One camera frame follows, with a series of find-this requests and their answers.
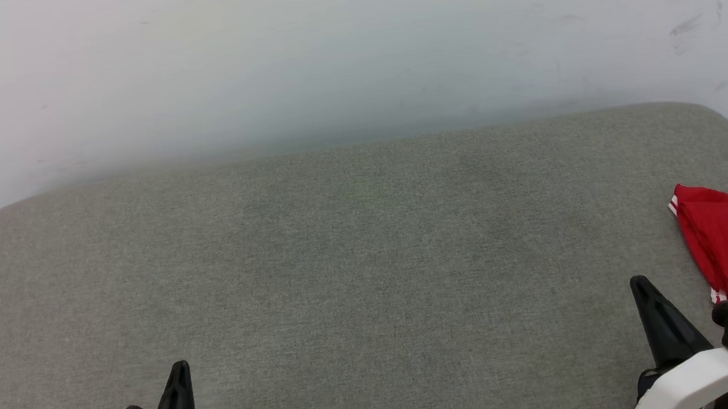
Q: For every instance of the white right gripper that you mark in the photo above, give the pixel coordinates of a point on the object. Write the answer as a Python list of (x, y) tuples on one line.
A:
[(702, 379)]

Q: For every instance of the grey fabric sofa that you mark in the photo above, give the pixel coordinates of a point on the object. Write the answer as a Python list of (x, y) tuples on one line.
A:
[(345, 285)]

